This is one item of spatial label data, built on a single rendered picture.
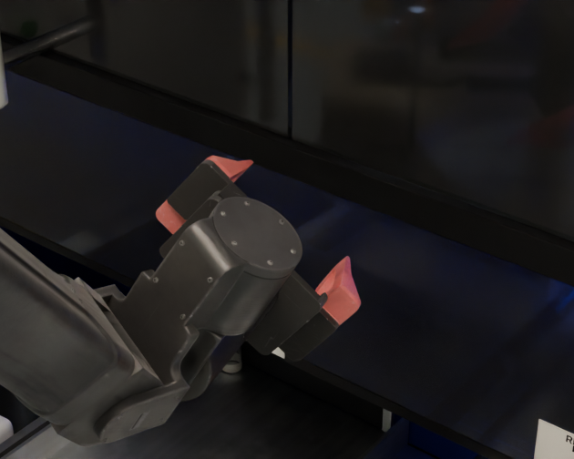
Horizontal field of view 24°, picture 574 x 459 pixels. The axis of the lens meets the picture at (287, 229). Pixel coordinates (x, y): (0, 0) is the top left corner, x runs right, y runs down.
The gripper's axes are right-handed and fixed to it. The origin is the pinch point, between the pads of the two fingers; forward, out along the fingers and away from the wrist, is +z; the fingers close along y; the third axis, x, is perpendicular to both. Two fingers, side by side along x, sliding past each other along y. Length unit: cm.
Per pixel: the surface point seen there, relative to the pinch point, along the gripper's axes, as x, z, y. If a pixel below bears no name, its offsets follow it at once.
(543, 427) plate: 3.1, 8.8, -26.1
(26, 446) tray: 42.4, 5.0, 1.1
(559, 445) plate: 3.0, 8.4, -28.0
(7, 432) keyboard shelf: 58, 18, 3
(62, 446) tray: 43.7, 9.1, -1.4
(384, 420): 24.3, 22.5, -21.6
